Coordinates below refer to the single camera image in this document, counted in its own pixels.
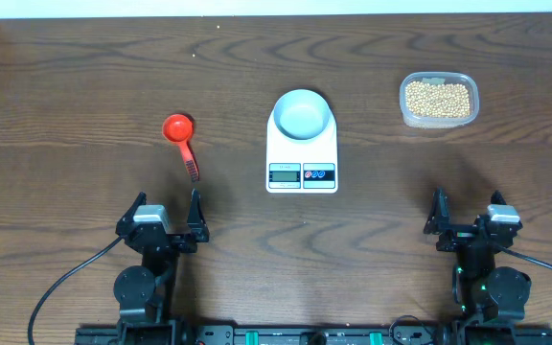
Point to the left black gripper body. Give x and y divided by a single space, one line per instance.
187 246

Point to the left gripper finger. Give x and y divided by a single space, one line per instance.
196 221
126 221

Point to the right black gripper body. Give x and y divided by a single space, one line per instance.
457 239

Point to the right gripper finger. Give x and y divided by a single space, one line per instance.
438 220
497 198

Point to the red plastic measuring scoop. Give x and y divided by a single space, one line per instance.
178 129

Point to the light blue round bowl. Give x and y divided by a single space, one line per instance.
302 114

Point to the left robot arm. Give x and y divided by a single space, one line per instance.
144 291

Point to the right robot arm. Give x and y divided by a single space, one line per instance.
492 298

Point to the white digital kitchen scale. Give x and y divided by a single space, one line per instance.
301 166

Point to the soybeans pile in container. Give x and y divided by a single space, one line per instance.
437 100

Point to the clear plastic container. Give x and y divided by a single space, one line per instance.
440 78

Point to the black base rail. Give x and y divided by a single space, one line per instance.
305 335

